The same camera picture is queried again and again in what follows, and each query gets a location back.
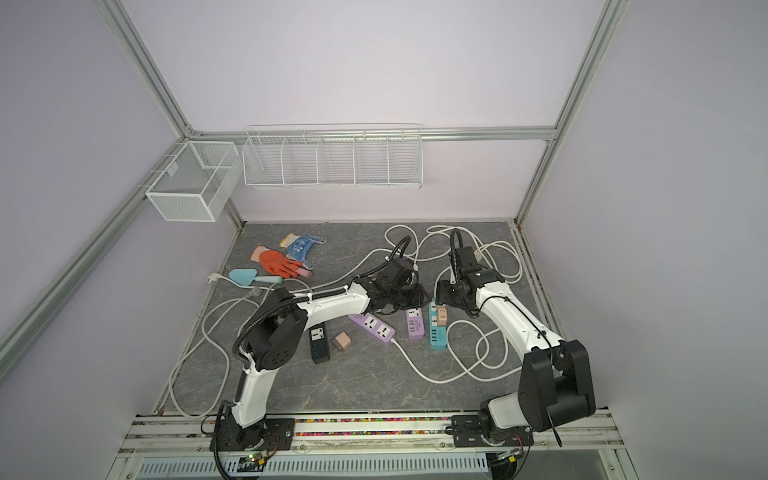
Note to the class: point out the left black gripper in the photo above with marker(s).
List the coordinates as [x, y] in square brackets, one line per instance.
[419, 300]

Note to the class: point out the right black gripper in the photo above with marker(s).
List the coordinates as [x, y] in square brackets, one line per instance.
[443, 296]

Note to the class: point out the purple power strip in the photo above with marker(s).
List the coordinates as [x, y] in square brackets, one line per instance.
[377, 328]
[415, 323]

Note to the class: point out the purple power strip front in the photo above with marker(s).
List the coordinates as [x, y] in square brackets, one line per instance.
[377, 328]

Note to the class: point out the black power strip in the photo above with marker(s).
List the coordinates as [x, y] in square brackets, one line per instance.
[319, 344]

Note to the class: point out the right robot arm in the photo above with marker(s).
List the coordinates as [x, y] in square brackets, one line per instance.
[555, 384]

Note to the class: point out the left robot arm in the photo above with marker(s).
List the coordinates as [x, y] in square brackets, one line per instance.
[271, 336]

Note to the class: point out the teal power strip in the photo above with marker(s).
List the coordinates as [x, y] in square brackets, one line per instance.
[438, 335]

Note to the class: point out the blue patterned glove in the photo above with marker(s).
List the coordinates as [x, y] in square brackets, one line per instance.
[297, 247]

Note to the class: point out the red rubber glove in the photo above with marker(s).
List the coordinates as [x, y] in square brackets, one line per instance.
[278, 264]

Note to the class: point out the pink glove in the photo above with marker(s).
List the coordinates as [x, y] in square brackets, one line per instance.
[254, 257]

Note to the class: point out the teal dustpan scoop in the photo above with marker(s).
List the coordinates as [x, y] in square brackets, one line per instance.
[250, 277]

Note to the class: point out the white mesh box basket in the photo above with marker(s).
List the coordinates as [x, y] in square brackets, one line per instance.
[197, 182]

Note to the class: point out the white wire basket rack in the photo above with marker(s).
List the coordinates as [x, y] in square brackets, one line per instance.
[333, 155]

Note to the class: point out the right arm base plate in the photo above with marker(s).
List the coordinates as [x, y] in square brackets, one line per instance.
[478, 430]

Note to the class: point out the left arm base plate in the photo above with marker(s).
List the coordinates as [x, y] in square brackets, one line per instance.
[268, 434]

